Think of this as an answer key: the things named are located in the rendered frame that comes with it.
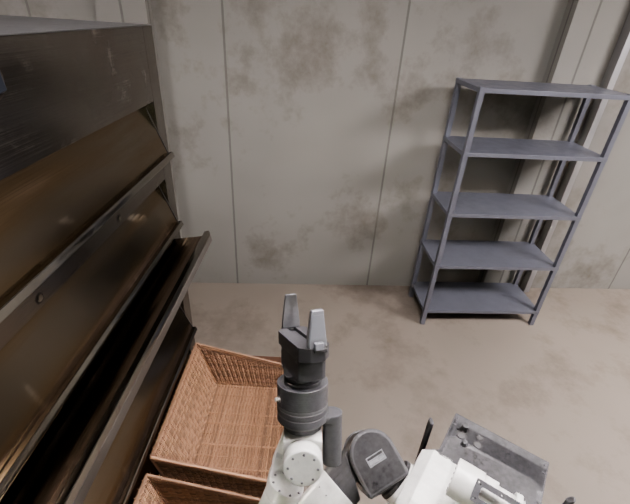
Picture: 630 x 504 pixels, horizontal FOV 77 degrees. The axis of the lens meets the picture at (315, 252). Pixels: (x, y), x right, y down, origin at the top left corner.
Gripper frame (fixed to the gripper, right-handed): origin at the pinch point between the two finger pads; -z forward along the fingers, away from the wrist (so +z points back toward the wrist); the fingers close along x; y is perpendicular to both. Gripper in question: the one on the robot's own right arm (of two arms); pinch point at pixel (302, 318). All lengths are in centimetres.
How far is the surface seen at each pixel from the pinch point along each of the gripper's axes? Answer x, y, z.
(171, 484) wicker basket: -68, 17, 74
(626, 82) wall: -115, -309, -104
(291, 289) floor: -267, -107, 62
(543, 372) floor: -116, -245, 106
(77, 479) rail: -16.2, 36.1, 29.1
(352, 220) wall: -230, -148, -1
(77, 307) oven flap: -45, 37, 5
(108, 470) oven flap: -58, 34, 56
